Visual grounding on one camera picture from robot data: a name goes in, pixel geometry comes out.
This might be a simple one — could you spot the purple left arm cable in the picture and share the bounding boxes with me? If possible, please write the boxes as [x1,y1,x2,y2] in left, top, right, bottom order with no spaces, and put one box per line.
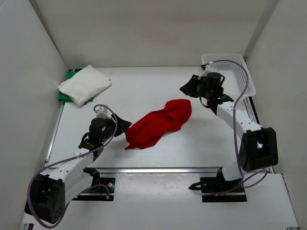
[26,104,118,228]

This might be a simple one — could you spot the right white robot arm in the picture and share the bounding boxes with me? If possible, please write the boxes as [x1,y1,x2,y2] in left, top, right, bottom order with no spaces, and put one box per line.
[180,72,279,192]

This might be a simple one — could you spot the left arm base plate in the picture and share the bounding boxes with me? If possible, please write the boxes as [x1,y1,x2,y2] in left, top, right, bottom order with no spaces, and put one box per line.
[73,173,116,202]

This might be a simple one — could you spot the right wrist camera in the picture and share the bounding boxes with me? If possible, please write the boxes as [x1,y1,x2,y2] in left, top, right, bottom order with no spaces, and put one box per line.
[198,62,214,80]

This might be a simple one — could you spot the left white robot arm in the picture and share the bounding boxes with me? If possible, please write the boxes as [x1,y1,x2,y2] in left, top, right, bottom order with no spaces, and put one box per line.
[24,114,132,227]

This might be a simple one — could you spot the red t shirt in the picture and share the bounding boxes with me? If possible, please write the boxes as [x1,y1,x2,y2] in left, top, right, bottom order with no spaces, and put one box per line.
[125,99,192,150]

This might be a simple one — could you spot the white t shirt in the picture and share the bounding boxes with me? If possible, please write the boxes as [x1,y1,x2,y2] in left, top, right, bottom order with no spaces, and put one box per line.
[58,65,112,107]

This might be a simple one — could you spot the white plastic basket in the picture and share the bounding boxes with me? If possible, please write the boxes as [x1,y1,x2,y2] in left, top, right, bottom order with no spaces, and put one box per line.
[201,53,249,100]

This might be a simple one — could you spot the green t shirt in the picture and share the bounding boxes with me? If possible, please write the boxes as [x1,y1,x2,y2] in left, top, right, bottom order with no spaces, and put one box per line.
[58,71,95,103]

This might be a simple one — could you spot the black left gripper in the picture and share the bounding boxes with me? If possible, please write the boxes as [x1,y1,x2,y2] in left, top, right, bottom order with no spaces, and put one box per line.
[100,113,131,143]

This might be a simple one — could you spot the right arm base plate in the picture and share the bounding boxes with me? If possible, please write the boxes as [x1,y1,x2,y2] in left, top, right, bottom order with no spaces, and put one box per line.
[189,172,247,203]

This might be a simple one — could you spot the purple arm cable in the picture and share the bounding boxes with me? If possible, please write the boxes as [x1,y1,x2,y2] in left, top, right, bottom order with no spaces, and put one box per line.
[201,59,269,189]
[26,104,118,228]

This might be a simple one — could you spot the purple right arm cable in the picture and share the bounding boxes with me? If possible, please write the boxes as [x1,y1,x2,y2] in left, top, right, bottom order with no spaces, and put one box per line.
[201,59,269,189]

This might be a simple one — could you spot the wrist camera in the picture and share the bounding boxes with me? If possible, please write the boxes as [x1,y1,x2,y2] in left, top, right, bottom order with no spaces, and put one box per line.
[198,62,214,80]
[94,106,111,120]

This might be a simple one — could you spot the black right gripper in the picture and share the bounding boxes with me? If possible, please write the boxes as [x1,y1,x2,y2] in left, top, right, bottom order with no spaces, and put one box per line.
[180,76,211,100]

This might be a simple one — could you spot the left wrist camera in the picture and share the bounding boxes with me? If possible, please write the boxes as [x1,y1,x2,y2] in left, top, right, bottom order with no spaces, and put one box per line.
[94,106,111,120]

